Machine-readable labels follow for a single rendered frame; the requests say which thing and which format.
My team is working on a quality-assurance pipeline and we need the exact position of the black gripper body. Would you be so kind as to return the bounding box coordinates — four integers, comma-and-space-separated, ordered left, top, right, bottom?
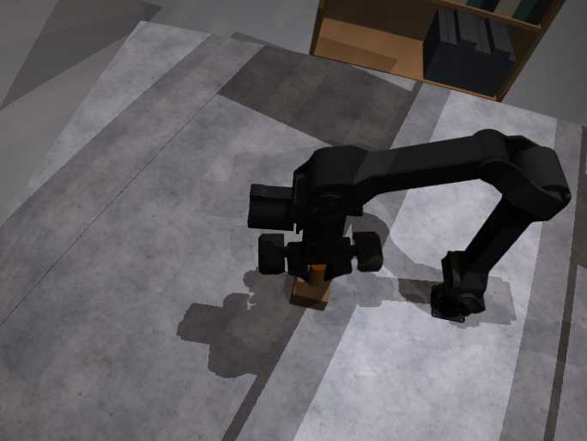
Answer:
258, 225, 383, 275

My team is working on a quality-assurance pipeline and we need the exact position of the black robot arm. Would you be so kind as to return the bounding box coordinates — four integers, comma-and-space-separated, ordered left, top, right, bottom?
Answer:
247, 129, 572, 323

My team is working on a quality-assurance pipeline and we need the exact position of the brown wooden block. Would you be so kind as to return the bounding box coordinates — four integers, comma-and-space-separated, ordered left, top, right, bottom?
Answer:
289, 276, 332, 311

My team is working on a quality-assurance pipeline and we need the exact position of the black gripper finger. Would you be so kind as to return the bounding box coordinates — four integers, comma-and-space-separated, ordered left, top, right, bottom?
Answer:
324, 262, 353, 281
287, 242, 309, 281

